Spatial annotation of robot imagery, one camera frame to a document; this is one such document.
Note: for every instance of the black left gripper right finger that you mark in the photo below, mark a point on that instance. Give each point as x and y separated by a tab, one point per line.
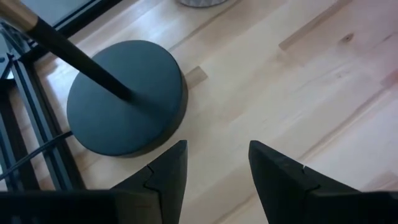
280	193

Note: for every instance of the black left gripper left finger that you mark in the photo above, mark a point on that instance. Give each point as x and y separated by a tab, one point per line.
168	186

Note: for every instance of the white globe table lamp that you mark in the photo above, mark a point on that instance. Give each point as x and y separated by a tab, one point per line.
124	124

